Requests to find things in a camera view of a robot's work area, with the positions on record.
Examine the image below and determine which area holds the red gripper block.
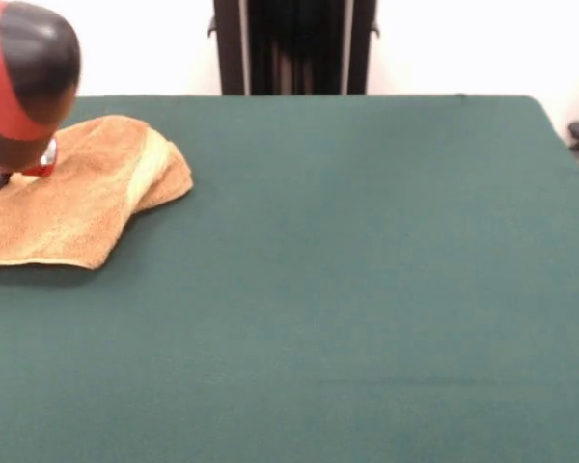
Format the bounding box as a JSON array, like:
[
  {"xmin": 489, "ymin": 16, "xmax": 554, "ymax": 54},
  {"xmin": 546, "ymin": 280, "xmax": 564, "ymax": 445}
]
[{"xmin": 0, "ymin": 138, "xmax": 59, "ymax": 209}]

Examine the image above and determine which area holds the dark green table cloth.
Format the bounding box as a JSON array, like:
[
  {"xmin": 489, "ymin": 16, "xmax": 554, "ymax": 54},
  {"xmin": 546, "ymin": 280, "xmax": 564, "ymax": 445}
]
[{"xmin": 0, "ymin": 94, "xmax": 579, "ymax": 463}]

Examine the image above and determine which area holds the black metal stand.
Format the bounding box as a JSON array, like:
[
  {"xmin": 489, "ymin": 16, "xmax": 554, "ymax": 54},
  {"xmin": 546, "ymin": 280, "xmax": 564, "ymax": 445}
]
[{"xmin": 207, "ymin": 0, "xmax": 382, "ymax": 96}]

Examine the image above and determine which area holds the tan terry towel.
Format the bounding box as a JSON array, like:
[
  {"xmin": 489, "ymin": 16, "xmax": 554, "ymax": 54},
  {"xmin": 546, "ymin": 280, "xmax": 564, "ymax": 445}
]
[{"xmin": 0, "ymin": 114, "xmax": 194, "ymax": 272}]

